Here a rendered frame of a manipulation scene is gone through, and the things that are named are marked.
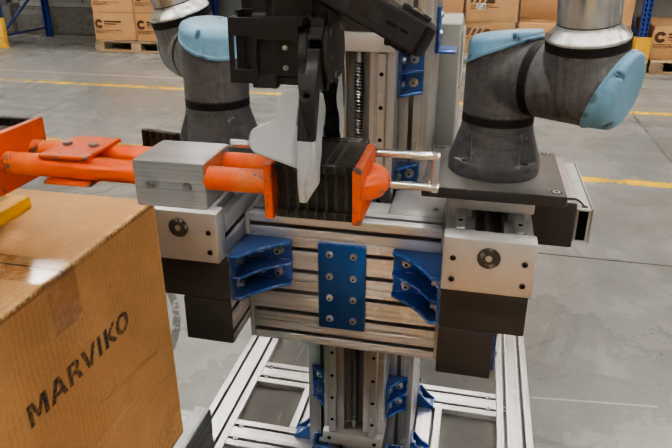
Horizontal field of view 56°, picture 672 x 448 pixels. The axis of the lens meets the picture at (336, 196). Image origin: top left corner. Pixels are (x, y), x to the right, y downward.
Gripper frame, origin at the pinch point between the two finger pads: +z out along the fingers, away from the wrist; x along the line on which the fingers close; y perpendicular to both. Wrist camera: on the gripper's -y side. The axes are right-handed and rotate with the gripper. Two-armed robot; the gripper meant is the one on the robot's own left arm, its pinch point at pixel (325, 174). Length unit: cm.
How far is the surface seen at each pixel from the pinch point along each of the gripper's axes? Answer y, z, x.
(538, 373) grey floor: -43, 119, -140
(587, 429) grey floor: -56, 119, -115
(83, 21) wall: 573, 91, -832
